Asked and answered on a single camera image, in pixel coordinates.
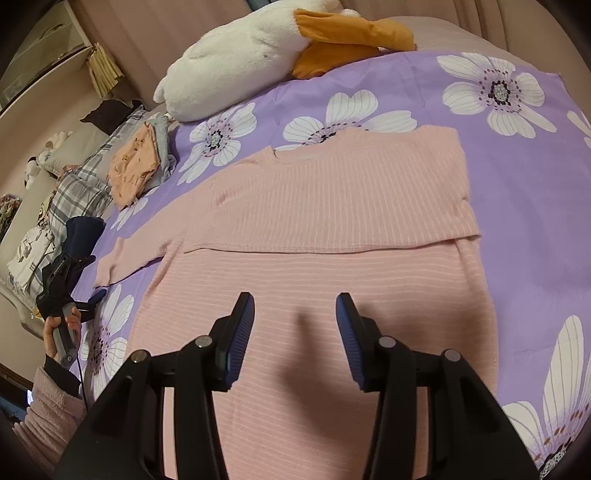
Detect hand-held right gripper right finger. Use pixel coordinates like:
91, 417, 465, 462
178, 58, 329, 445
335, 292, 541, 480

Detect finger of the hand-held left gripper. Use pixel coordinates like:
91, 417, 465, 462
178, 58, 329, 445
60, 253, 97, 283
69, 289, 108, 322

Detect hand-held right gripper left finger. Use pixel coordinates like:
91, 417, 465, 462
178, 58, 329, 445
54, 292, 256, 480

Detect pink striped sweater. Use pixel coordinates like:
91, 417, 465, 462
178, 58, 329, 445
95, 127, 499, 480

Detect person's left forearm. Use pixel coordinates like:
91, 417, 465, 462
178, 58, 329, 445
11, 354, 89, 476

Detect person's left hand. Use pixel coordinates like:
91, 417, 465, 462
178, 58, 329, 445
42, 315, 82, 366

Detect navy blue cloth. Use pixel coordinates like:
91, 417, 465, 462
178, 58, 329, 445
65, 216, 106, 259

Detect cartoon print pillow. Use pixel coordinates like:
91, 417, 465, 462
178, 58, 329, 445
7, 185, 62, 296

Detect grey plaid blanket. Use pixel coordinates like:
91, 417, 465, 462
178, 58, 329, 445
48, 105, 148, 232

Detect colourful floral cloth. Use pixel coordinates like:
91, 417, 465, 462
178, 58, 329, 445
0, 194, 22, 241

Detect orange printed folded garment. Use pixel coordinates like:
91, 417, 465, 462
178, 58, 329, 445
109, 124, 162, 208

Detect small plush toys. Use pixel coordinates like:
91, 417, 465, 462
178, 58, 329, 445
24, 130, 75, 188

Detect grey pillow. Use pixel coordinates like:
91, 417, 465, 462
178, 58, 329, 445
44, 122, 110, 178

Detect grey folded garment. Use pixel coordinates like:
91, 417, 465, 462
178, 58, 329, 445
143, 113, 178, 190

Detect dark brown cloth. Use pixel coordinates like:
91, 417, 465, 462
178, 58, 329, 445
81, 99, 139, 124

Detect yellow fringed cloth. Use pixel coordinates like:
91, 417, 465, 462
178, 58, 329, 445
87, 42, 126, 99

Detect purple floral bed sheet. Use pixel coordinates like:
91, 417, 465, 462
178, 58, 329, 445
69, 48, 591, 480

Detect white cabinet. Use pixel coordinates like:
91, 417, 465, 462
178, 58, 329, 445
0, 0, 94, 112

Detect white goose plush toy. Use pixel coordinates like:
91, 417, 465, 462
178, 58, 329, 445
153, 0, 417, 123

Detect black cable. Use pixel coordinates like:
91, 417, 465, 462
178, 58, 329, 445
69, 354, 91, 412

